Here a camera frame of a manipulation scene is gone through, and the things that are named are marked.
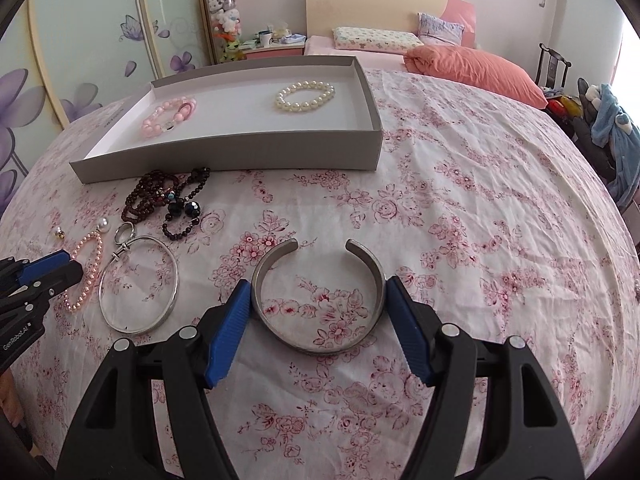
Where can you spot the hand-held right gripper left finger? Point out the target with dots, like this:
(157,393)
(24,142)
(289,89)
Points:
(227,340)

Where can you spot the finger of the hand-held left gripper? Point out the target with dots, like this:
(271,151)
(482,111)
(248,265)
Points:
(60,277)
(45,261)

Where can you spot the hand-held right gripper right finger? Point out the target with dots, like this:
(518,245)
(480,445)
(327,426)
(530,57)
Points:
(410,330)

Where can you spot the silver cuff bangle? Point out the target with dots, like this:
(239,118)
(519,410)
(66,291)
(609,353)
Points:
(260,305)

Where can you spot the thin silver bangle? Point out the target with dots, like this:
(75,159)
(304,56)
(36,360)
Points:
(172,270)

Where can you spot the grey cardboard tray box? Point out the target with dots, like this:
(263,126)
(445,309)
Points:
(240,110)

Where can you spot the pink floral bedsheet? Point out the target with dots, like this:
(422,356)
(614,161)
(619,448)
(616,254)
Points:
(475,220)

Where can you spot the floral sliding wardrobe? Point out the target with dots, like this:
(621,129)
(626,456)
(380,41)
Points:
(100,35)

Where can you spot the salmon pink pillow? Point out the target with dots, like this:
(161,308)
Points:
(475,67)

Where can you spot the blue plush garment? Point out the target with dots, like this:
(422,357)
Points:
(617,125)

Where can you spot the cream printed pillow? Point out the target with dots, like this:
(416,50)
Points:
(375,40)

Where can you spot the pink nightstand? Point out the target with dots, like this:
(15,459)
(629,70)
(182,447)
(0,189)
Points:
(275,51)

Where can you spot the dark wooden chair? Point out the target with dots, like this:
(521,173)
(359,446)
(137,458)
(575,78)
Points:
(550,62)

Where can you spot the white mug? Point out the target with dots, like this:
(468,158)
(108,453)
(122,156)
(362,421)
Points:
(264,38)

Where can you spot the small lilac pillow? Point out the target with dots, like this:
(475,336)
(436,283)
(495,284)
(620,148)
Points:
(440,27)

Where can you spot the clear tube of plush toys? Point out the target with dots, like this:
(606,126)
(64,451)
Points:
(225,15)

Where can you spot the cream and pink headboard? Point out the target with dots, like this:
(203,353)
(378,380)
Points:
(360,5)

